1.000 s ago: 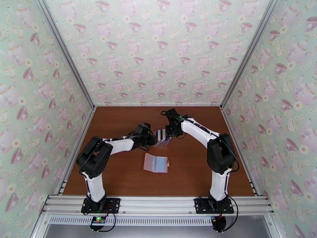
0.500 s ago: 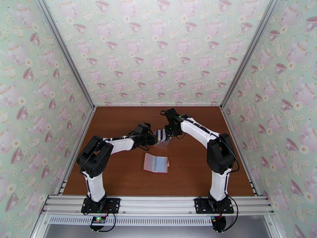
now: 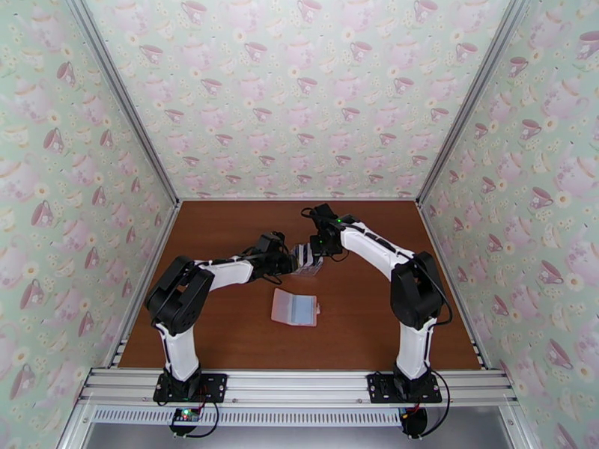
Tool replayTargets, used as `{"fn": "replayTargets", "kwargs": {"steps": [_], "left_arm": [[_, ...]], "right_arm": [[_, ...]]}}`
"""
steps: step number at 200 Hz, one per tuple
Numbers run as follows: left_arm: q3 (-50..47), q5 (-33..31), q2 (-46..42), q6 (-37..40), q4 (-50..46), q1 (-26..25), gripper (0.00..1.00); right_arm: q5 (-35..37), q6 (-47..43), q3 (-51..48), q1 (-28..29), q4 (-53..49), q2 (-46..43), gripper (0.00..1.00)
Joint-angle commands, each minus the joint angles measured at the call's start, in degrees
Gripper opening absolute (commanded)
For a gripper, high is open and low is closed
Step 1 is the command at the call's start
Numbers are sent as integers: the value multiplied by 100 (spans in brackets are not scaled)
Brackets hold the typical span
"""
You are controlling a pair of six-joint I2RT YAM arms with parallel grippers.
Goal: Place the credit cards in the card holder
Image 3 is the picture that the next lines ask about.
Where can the clear acrylic card stand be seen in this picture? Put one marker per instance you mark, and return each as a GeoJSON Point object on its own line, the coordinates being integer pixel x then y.
{"type": "Point", "coordinates": [309, 267]}

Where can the pink leather card holder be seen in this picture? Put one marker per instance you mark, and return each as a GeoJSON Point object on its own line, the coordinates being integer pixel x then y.
{"type": "Point", "coordinates": [295, 307]}

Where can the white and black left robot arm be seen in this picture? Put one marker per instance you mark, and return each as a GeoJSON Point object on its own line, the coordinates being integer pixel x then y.
{"type": "Point", "coordinates": [180, 349]}

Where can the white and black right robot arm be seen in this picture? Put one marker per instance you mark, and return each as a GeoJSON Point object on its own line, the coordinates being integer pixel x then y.
{"type": "Point", "coordinates": [414, 349]}

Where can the grey metal shelf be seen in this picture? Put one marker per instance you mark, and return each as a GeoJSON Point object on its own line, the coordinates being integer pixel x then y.
{"type": "Point", "coordinates": [299, 438]}

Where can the circuit board with green light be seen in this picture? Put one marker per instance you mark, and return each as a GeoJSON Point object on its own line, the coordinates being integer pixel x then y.
{"type": "Point", "coordinates": [185, 416]}

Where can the circuit board on black disc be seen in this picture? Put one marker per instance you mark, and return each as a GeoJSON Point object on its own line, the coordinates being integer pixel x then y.
{"type": "Point", "coordinates": [414, 422]}

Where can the aluminium back floor rail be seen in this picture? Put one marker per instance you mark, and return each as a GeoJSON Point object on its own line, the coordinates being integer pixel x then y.
{"type": "Point", "coordinates": [299, 199]}

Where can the aluminium floor rail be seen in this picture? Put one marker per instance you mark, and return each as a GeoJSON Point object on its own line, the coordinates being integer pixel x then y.
{"type": "Point", "coordinates": [299, 199]}
{"type": "Point", "coordinates": [449, 270]}
{"type": "Point", "coordinates": [149, 270]}

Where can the aluminium mounting rail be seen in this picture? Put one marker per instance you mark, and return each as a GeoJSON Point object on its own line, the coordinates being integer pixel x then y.
{"type": "Point", "coordinates": [299, 387]}

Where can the aluminium right floor rail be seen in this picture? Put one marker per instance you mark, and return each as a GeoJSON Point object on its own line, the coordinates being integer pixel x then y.
{"type": "Point", "coordinates": [449, 270]}

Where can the aluminium left floor rail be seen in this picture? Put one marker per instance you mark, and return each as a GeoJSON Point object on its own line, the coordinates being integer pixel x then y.
{"type": "Point", "coordinates": [149, 270]}

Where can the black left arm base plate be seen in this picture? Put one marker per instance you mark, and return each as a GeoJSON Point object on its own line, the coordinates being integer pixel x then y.
{"type": "Point", "coordinates": [213, 387]}

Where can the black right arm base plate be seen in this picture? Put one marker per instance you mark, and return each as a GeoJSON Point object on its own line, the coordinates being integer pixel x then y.
{"type": "Point", "coordinates": [381, 389]}

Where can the aluminium right corner post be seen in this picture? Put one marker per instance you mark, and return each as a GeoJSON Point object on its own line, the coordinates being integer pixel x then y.
{"type": "Point", "coordinates": [472, 97]}

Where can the aluminium corner post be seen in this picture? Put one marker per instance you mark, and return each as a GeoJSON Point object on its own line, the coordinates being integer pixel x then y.
{"type": "Point", "coordinates": [472, 97]}
{"type": "Point", "coordinates": [121, 97]}

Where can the aluminium left corner post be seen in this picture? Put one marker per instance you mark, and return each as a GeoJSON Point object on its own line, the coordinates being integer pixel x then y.
{"type": "Point", "coordinates": [121, 97]}

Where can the aluminium frame leg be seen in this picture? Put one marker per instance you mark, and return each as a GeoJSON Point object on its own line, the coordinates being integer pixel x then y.
{"type": "Point", "coordinates": [75, 429]}
{"type": "Point", "coordinates": [517, 429]}

